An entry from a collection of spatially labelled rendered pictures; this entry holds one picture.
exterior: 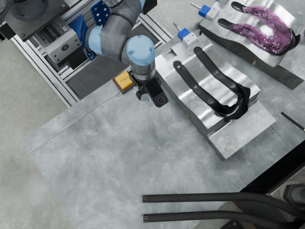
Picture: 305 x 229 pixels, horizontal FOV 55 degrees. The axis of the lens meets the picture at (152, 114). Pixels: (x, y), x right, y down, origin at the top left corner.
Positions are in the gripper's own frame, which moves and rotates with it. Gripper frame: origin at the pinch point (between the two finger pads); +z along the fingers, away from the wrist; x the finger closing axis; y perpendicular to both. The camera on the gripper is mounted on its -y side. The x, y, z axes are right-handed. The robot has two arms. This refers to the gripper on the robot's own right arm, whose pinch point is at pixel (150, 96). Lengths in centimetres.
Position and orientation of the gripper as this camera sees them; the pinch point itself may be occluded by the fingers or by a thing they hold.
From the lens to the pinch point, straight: 111.2
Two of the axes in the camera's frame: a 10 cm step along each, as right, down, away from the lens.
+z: 0.3, 2.7, 9.6
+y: -5.9, -7.7, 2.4
